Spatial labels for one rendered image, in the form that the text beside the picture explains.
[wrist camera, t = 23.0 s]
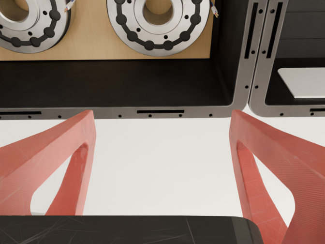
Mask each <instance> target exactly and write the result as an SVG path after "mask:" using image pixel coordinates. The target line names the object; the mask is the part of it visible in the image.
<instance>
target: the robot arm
mask: <svg viewBox="0 0 325 244"><path fill-rule="evenodd" d="M96 135H97V134H96V127H95V121H94V116H93V111H92V110H85V111H83V112H81V113H79V114H77V115H75V116H73V117H71V118H69V119H67V120H65V121H63V122H61V123H59V124H57V125H55V126H53V127H51V128H49V129H47V130H45V131H42V132H40V133H37V134H35V135H32V136H30V137H27V138H24V139H21V140H19V141H16V142H13V143H11V144H8V145H5V146H3V147H0V244H325V147H324V146H321V145H319V144H316V143H313V142H311V141H308V140H305V139H303V138H300V137H297V136H294V135H291V134H289V133H286V132H284V131H282V130H279V129H277V128H275V127H273V126H271V125H269V124H267V123H265V122H263V121H261V120H259V119H257V118H255V117H253V116H251V115H249V114H247V113H245V112H243V111H241V110H239V109H234V110H233V111H232V116H231V121H230V127H229V143H230V150H231V157H232V163H233V170H234V175H235V180H236V186H237V191H238V196H239V201H240V206H241V210H242V215H243V217H239V216H209V215H83V211H84V206H85V201H86V197H87V192H88V187H89V181H90V176H91V171H92V164H93V158H94V150H95V143H96ZM71 155H72V156H71ZM253 155H255V156H256V157H257V158H258V159H259V160H260V161H261V162H262V163H263V164H264V165H265V166H266V167H267V168H268V169H269V170H270V171H271V172H272V173H273V174H274V175H275V176H276V177H277V178H278V179H279V180H280V181H281V182H282V183H283V184H284V185H285V186H286V187H287V188H288V189H289V190H290V191H291V193H292V195H293V197H294V201H295V212H294V214H293V217H292V219H291V222H290V224H289V226H288V227H287V225H286V223H285V221H284V220H283V218H282V216H281V214H280V213H279V211H278V209H277V207H276V206H275V204H274V202H273V200H272V199H271V197H270V195H269V193H268V191H267V189H266V187H265V185H264V182H263V180H262V177H261V174H260V171H259V169H258V166H257V163H256V161H255V158H254V156H253ZM70 156H71V159H70V161H69V164H68V167H67V169H66V172H65V175H64V177H63V180H62V183H61V185H60V188H59V190H58V192H57V194H56V196H55V197H54V199H53V201H52V203H51V204H50V206H49V208H48V210H47V211H46V213H45V215H32V214H31V211H30V203H31V199H32V196H33V194H34V192H35V191H36V190H37V189H38V188H39V187H40V186H41V185H42V184H43V183H44V182H45V181H46V180H47V179H48V178H49V177H50V176H51V175H52V174H53V173H54V172H55V171H56V170H57V169H58V168H59V167H60V166H61V165H62V164H63V163H64V162H65V161H66V160H67V159H68V158H69V157H70Z"/></svg>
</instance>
